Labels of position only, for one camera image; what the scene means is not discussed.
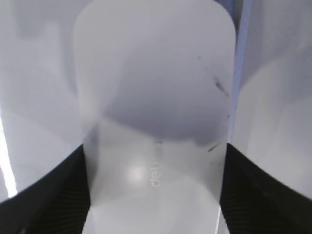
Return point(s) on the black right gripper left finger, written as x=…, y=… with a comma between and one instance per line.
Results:
x=58, y=203

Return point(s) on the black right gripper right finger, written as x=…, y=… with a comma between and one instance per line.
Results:
x=253, y=202

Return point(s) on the white board with aluminium frame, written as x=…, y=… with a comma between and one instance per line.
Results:
x=38, y=79

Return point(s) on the white rectangular whiteboard eraser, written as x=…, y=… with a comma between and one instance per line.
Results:
x=154, y=84

